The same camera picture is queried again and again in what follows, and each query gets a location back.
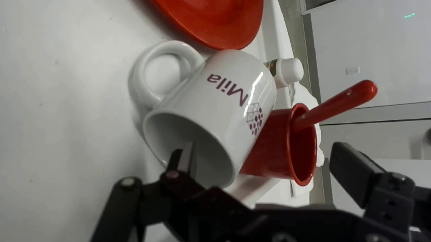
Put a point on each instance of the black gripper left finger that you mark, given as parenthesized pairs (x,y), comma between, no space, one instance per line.
(135,202)

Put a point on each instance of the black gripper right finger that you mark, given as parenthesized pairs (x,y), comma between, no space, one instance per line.
(372,179)

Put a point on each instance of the white mug with Mila print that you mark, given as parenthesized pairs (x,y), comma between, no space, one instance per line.
(211,108)

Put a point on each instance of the red cup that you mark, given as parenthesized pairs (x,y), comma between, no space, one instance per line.
(283,143)

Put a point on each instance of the red plate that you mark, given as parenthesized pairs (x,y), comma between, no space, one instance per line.
(216,20)

